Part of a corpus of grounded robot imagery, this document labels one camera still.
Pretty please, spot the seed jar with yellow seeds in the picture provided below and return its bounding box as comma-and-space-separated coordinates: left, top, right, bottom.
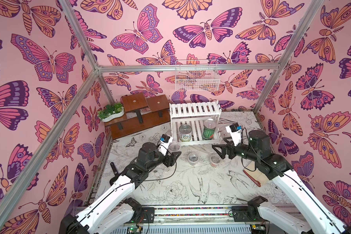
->
168, 142, 181, 153

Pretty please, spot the seed jar with dark seeds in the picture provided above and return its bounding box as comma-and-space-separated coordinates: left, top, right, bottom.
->
188, 153, 199, 166

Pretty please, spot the seed jar with red seeds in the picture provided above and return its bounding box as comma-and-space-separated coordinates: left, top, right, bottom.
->
209, 154, 222, 167

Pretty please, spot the green watermelon can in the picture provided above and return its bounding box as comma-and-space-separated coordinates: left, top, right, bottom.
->
202, 119, 217, 140

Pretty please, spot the white slatted two-tier shelf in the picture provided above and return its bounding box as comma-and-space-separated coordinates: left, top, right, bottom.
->
169, 101, 222, 146

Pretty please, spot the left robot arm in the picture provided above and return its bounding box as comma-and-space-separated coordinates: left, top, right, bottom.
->
59, 142, 181, 234

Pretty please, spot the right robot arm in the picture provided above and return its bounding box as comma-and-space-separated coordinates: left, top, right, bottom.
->
212, 128, 351, 234

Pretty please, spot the beige work glove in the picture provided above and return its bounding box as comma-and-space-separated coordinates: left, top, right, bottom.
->
243, 161, 269, 187

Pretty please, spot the black slotted scoop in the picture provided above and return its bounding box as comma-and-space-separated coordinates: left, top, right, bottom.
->
110, 162, 119, 177

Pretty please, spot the brown wooden stepped stand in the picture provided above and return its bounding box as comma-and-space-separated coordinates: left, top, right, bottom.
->
105, 93, 170, 139

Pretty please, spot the silver tin can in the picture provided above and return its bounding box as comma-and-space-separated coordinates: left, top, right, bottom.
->
178, 124, 192, 142

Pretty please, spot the green plant in white pot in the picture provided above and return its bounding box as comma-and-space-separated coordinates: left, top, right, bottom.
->
97, 103, 125, 122

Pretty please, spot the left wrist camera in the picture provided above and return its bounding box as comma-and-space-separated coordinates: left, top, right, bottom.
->
157, 134, 173, 156

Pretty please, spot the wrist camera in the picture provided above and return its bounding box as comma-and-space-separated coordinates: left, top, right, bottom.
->
225, 122, 243, 146
157, 134, 173, 156

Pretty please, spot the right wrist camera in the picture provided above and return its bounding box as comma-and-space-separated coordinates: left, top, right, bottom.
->
225, 122, 243, 146

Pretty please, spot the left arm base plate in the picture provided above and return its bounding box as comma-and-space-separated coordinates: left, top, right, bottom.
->
128, 207, 155, 224

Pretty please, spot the front aluminium rail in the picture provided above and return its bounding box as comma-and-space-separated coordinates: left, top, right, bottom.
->
67, 203, 322, 234

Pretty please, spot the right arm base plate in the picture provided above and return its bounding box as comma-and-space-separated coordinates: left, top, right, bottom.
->
232, 206, 265, 222

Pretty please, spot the white wire basket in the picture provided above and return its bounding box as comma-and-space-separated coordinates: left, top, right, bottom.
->
174, 63, 220, 92

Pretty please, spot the aluminium frame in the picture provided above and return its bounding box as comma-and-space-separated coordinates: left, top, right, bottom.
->
0, 1, 323, 230

